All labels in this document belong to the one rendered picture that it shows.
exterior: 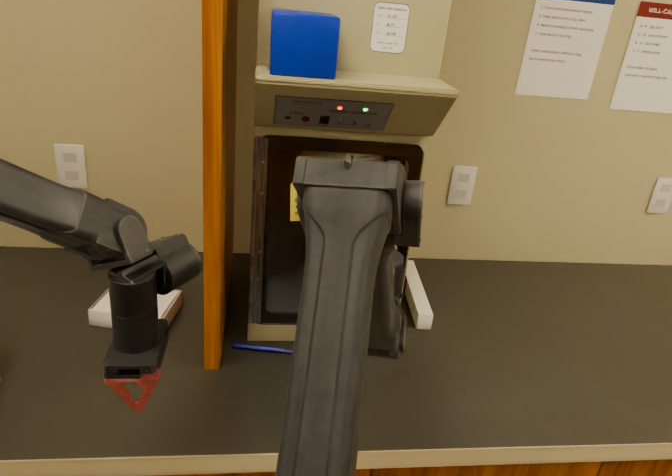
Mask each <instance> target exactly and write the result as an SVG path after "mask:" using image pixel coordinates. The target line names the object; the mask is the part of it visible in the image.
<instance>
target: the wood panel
mask: <svg viewBox="0 0 672 476"><path fill-rule="evenodd" d="M237 19H238V0H202V111H203V251H204V369H220V363H221V354H222V346H223V337H224V328H225V320H226V311H227V302H228V294H229V285H230V276H231V268H232V259H233V237H234V183H235V128H236V74H237Z"/></svg>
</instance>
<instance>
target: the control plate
mask: <svg viewBox="0 0 672 476"><path fill-rule="evenodd" d="M394 105H395V104H391V103H377V102H363V101H349V100H335V99H321V98H307V97H293V96H279V95H276V97H275V109H274V122H273V124H278V125H294V126H309V127H325V128H341V129H357V130H372V131H383V129H384V127H385V125H386V123H387V121H388V118H389V116H390V114H391V112H392V110H393V107H394ZM338 106H342V107H343V109H341V110H338V109H337V107H338ZM363 108H368V111H362V109H363ZM285 116H290V117H291V118H290V119H285ZM304 116H307V117H309V118H310V121H308V122H303V121H302V120H301V118H302V117H304ZM320 116H330V119H329V123H328V124H319V121H320ZM339 119H343V120H344V121H343V122H342V123H340V122H339ZM353 120H357V121H358V122H357V123H356V124H354V123H353V122H352V121H353ZM367 121H371V124H370V125H368V124H367V123H366V122H367Z"/></svg>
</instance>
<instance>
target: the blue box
mask: <svg viewBox="0 0 672 476"><path fill-rule="evenodd" d="M340 21H341V20H340V18H339V17H337V16H335V15H334V14H332V13H322V12H311V11H301V10H290V9H280V8H273V9H272V16H271V40H270V74H271V75H280V76H293V77H306V78H319V79H332V80H333V79H335V76H336V65H337V54H338V43H339V32H340Z"/></svg>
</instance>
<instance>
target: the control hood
mask: <svg viewBox="0 0 672 476"><path fill-rule="evenodd" d="M254 89H255V111H254V124H256V125H258V126H274V127H290V128H306V129H322V130H338V131H354V132H370V133H385V134H401V135H417V136H433V135H434V134H435V132H436V131H437V129H438V127H439V126H440V124H441V123H442V121H443V120H444V118H445V116H446V115H447V113H448V112H449V110H450V109H451V107H452V105H453V104H454V102H455V101H456V99H457V98H458V96H459V92H458V90H457V89H455V88H454V87H452V86H450V85H448V84H447V83H445V82H443V81H442V80H440V79H438V78H429V77H416V76H404V75H391V74H378V73H366V72H353V71H341V70H336V76H335V79H333V80H332V79H319V78H306V77H293V76H280V75H271V74H270V65H266V64H258V66H256V73H255V85H254ZM276 95H279V96H293V97H307V98H321V99H335V100H349V101H363V102H377V103H391V104H395V105H394V107H393V110H392V112H391V114H390V116H389V118H388V121H387V123H386V125H385V127H384V129H383V131H372V130H357V129H341V128H325V127H309V126H294V125H278V124H273V122H274V109H275V97H276Z"/></svg>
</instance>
